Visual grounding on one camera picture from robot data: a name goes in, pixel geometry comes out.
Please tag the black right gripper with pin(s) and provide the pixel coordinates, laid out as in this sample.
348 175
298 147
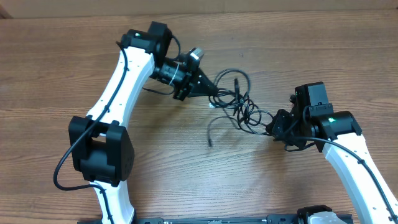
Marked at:
277 132

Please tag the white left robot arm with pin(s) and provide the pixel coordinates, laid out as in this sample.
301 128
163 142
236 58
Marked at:
101 155

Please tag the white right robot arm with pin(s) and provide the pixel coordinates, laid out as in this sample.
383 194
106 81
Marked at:
312 121

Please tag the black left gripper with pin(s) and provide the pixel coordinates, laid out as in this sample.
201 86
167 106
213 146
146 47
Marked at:
204 85

